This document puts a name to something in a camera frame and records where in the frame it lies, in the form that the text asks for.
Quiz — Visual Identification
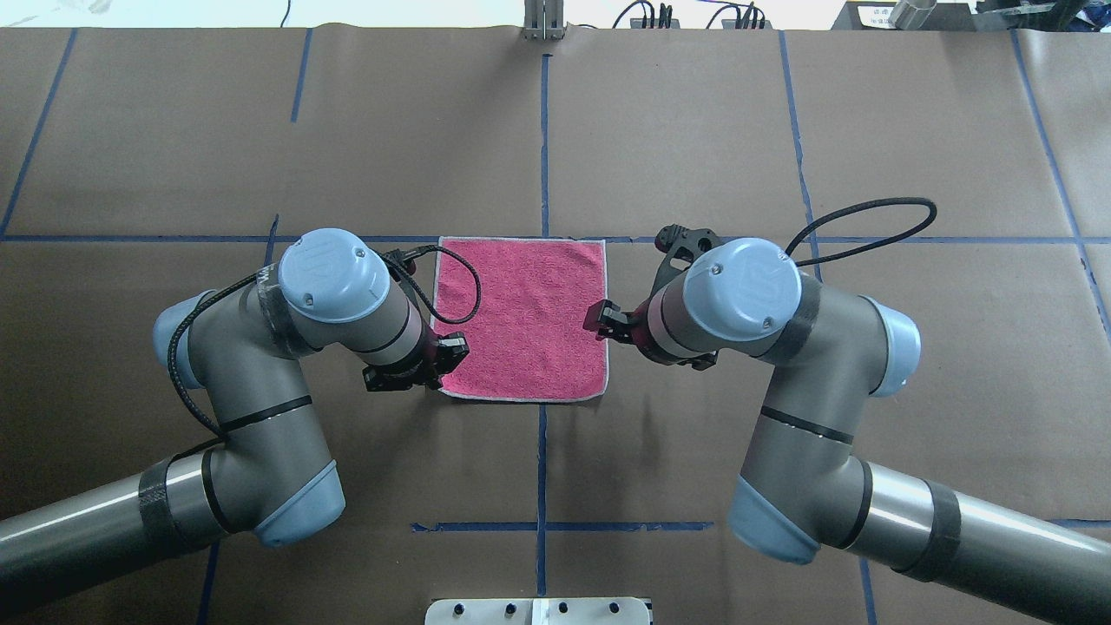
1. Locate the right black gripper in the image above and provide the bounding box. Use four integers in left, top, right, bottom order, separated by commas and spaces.
582, 299, 718, 371

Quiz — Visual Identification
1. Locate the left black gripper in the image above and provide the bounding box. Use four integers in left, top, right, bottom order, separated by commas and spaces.
362, 332, 470, 392

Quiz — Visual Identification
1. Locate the pink towel with grey back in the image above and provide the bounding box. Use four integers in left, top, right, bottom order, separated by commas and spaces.
432, 236, 608, 404

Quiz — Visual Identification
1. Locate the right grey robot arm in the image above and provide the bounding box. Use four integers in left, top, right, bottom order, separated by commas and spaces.
583, 238, 1110, 624

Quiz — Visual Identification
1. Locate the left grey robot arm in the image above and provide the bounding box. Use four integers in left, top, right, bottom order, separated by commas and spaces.
3, 228, 470, 618

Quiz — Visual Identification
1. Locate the metal cylinder can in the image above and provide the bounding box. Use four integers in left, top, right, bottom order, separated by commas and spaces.
888, 0, 938, 31

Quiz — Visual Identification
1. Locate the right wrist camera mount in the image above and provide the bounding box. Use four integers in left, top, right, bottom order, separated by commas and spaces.
651, 224, 723, 295

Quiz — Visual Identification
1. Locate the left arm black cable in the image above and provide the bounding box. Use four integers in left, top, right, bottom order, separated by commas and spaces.
167, 246, 483, 438

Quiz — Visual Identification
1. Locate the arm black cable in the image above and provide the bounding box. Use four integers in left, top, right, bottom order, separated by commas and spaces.
167, 246, 483, 438
784, 198, 938, 268

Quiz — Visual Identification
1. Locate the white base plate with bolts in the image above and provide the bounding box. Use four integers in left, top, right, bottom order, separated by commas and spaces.
424, 596, 654, 624

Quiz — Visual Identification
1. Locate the aluminium frame post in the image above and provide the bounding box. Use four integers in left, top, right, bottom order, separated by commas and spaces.
523, 0, 565, 41

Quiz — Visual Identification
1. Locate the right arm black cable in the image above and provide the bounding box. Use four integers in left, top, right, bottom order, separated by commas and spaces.
784, 198, 938, 268

